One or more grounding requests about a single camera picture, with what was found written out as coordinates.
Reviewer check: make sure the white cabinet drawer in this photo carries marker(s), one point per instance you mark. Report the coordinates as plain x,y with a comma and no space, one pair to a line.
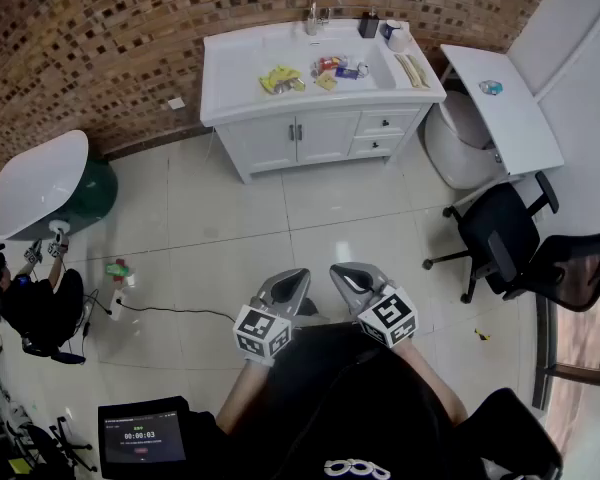
377,145
387,122

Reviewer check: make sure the large yellow snack packet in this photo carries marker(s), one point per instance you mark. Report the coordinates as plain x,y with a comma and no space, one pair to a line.
280,77

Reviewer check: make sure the white cabinet door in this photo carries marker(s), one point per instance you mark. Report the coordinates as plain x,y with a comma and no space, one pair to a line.
267,143
327,135

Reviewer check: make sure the white vanity cabinet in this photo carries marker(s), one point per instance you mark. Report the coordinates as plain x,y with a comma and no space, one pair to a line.
260,168

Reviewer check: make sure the yellow floor scrap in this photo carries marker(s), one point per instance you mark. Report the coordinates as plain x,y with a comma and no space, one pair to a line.
481,334

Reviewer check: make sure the white toilet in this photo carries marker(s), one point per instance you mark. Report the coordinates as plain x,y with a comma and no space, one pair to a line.
455,153

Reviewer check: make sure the person's left forearm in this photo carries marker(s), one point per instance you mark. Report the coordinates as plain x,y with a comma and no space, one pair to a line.
245,398

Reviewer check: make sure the white wall socket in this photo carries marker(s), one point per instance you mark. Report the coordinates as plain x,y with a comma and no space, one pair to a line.
176,103

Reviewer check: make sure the clear plastic item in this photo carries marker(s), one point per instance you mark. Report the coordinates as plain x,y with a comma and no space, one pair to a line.
363,68

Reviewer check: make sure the red snack packet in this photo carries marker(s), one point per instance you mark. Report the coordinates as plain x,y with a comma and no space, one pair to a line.
328,62

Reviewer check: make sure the green packet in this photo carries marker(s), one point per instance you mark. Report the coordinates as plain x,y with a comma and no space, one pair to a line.
116,269

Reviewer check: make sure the white paper roll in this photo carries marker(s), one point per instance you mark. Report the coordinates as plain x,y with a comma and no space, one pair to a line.
401,40

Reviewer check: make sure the chrome faucet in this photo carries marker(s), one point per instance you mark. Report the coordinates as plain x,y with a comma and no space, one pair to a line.
313,18

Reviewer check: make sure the teal plastic packet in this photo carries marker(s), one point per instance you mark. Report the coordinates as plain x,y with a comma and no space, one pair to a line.
491,87

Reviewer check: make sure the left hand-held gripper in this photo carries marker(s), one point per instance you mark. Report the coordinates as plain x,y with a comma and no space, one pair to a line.
261,332

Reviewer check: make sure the white power strip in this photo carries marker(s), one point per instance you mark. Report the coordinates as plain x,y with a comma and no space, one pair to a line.
118,303

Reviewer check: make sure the blue snack packet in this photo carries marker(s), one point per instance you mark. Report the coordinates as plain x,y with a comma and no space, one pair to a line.
346,73

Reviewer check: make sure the person's right forearm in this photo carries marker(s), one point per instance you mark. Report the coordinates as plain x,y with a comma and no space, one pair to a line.
432,383

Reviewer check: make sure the black office chair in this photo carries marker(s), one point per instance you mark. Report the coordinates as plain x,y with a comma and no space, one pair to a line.
500,233

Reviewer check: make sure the black soap dispenser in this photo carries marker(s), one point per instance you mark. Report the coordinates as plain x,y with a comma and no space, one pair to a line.
368,24

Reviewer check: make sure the white and blue mug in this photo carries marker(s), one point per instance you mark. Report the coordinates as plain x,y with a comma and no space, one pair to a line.
390,29

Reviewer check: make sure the person's black clothing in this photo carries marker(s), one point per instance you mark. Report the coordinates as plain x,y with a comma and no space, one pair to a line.
360,408

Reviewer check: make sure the white sink basin top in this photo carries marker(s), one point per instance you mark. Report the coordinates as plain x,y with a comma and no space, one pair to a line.
230,73

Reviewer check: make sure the dark framed window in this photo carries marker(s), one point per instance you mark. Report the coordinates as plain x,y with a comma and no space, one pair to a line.
585,368

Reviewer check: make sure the black tablet screen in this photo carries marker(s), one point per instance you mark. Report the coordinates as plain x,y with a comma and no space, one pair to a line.
142,438

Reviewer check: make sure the white folding table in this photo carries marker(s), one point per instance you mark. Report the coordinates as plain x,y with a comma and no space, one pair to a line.
510,128

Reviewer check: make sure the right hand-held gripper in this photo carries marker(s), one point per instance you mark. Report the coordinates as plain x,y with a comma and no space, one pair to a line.
390,318

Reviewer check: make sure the white and green bathtub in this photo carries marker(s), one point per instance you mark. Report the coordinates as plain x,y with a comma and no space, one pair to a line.
40,183

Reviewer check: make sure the black mesh chair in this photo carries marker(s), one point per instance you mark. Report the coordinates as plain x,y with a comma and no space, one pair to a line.
570,268

